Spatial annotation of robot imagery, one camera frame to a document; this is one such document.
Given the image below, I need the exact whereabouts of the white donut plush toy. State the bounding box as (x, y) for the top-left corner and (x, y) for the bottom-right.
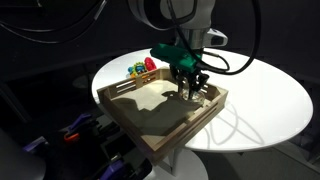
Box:
(181, 89), (205, 103)

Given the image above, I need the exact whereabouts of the colourful ring stacking toy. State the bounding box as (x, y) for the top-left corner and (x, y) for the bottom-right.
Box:
(128, 57), (156, 78)

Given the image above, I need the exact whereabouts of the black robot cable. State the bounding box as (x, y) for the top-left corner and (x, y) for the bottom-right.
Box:
(166, 0), (262, 76)

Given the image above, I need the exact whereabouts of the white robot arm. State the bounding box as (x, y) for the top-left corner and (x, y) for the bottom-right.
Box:
(127, 0), (230, 100)

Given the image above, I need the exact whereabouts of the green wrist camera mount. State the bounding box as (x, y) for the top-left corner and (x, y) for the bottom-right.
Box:
(150, 43), (197, 73)

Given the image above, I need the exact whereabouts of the purple orange clamp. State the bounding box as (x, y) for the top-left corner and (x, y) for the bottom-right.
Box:
(63, 113), (98, 143)

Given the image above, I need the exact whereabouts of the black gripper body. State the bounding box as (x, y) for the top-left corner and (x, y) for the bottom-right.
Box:
(170, 65), (209, 88)

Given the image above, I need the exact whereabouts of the white table pedestal base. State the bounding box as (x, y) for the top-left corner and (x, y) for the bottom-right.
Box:
(144, 149), (209, 180)

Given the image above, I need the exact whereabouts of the wooden slatted tray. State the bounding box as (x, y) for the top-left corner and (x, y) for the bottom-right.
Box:
(97, 68), (228, 165)

